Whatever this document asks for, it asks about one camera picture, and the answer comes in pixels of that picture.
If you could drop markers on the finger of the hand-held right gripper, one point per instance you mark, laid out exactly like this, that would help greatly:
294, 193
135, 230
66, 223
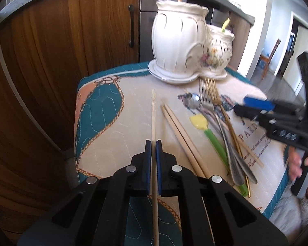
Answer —
246, 110
259, 103

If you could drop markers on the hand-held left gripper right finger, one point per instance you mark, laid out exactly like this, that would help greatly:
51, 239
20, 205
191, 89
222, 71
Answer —
159, 158

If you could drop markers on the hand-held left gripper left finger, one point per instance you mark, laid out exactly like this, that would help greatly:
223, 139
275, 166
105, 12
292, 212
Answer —
148, 158

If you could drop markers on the gold fork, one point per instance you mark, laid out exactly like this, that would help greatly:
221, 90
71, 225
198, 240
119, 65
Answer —
213, 92

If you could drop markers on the silver fork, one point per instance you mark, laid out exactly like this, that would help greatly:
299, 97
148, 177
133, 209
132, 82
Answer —
204, 92

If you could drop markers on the green yellow silicone spatula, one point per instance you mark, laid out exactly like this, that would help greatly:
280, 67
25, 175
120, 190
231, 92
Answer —
199, 121
225, 25

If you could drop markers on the silver spoon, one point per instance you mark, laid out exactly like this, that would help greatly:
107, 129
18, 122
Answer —
193, 101

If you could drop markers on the white ceramic utensil holder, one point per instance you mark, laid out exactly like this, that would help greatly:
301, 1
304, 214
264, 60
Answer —
174, 38

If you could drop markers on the person's right hand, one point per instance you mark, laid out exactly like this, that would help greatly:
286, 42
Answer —
294, 164

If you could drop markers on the printed quilted cloth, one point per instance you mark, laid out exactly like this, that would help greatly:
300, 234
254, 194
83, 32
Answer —
133, 117

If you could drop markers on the wooden chair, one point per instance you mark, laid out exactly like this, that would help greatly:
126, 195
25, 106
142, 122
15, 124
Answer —
276, 48

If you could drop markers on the narrow wooden cabinet door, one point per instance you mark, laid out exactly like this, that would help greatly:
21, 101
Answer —
242, 38

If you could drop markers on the white fuzzy cover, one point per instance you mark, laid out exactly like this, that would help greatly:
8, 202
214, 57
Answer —
285, 210

